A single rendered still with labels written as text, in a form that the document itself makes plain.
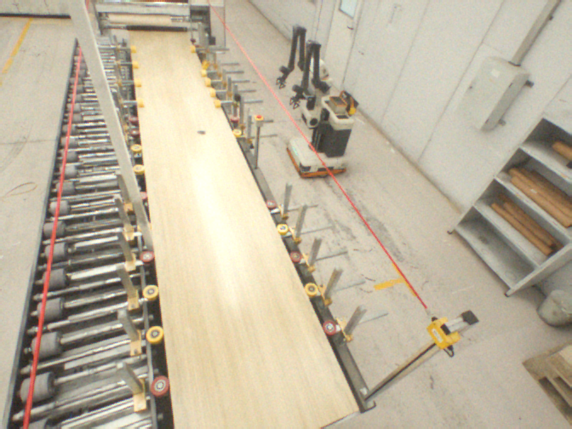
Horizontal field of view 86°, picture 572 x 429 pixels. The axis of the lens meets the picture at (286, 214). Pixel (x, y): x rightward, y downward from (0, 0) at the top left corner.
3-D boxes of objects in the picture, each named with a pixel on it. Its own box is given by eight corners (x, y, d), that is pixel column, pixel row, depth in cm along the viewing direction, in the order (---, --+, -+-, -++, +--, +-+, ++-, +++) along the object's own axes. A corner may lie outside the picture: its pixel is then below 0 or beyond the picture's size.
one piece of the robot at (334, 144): (326, 140, 438) (341, 83, 379) (342, 164, 404) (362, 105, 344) (305, 142, 428) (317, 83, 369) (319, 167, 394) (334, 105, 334)
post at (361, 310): (340, 340, 188) (364, 303, 154) (342, 346, 186) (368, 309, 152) (334, 341, 187) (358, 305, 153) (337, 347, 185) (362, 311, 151)
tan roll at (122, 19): (206, 25, 472) (205, 15, 463) (208, 27, 464) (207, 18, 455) (101, 21, 424) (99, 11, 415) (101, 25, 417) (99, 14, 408)
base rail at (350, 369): (201, 54, 483) (201, 47, 475) (372, 408, 170) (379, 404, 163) (196, 54, 480) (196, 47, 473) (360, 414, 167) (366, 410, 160)
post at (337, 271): (322, 305, 205) (340, 264, 170) (324, 310, 202) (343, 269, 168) (317, 306, 203) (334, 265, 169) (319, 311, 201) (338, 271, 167)
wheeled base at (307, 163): (328, 146, 453) (331, 132, 435) (346, 174, 413) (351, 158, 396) (284, 150, 433) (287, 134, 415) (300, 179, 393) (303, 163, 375)
